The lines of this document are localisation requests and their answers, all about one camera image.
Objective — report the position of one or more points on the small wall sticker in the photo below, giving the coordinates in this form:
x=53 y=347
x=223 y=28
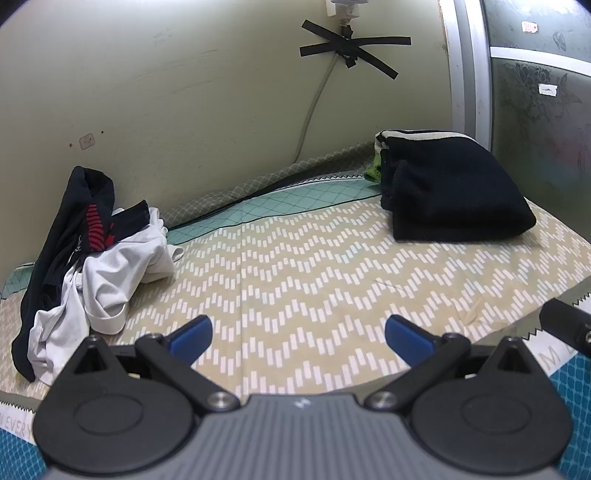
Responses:
x=87 y=141

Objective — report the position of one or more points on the white wall plug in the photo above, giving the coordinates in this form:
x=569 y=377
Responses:
x=346 y=10

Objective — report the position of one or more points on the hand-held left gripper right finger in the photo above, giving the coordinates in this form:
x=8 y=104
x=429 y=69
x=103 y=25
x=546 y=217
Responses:
x=408 y=339

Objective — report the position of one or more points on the aluminium door frame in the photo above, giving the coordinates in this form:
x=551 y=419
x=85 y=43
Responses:
x=466 y=74

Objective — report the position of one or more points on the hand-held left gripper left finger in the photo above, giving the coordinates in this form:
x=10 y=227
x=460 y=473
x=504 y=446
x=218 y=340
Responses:
x=191 y=339

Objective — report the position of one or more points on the black tape cross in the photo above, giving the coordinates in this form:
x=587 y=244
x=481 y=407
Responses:
x=355 y=46

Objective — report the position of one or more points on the small glass sticker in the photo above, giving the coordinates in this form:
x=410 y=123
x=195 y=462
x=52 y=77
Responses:
x=529 y=26
x=549 y=90

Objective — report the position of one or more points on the patterned beige teal bedsheet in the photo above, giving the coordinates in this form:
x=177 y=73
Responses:
x=300 y=258

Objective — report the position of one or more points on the frosted glass door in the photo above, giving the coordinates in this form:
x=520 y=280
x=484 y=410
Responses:
x=545 y=138

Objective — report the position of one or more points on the black sweater white trim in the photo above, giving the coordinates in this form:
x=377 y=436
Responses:
x=452 y=194

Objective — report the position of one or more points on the white garment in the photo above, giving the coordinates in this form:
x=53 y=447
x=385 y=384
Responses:
x=120 y=267

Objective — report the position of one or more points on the green knit sweater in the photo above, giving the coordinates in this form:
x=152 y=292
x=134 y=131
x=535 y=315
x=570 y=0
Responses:
x=373 y=170

